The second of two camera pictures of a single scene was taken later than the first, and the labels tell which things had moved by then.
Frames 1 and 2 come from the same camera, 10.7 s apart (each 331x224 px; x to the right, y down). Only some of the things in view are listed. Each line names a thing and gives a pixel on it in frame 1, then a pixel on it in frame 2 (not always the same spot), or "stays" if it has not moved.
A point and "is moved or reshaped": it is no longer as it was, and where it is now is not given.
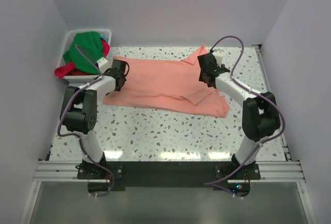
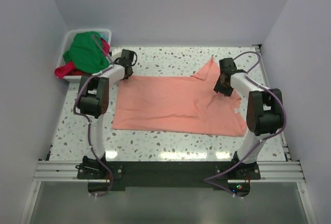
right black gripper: [200, 78] → [217, 88]
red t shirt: [70, 69] stays
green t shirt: [86, 49] stays
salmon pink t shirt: [169, 85] is moved or reshaped
